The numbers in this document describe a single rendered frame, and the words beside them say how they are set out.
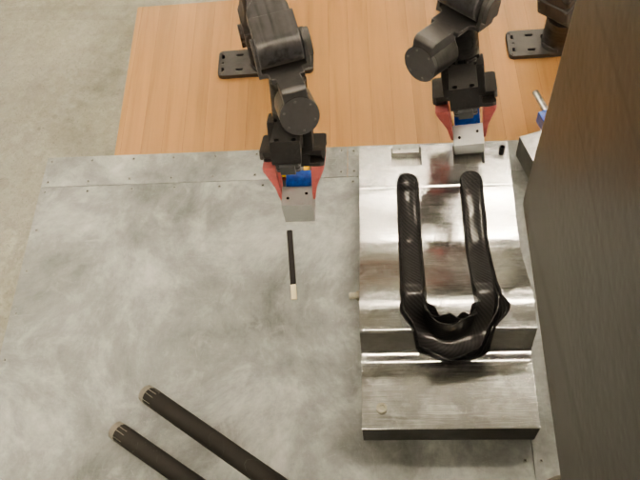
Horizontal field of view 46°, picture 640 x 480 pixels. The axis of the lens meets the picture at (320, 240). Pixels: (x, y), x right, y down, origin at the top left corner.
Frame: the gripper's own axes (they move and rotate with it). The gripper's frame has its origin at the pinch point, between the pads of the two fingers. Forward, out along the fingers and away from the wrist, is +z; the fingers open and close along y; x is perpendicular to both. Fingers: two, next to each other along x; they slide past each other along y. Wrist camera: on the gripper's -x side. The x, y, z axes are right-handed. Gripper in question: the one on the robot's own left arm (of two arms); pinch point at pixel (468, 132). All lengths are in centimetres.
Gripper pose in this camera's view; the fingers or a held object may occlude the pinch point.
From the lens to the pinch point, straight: 130.8
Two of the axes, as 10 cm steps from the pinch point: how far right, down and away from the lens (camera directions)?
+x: 1.1, -6.4, 7.6
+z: 2.0, 7.6, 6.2
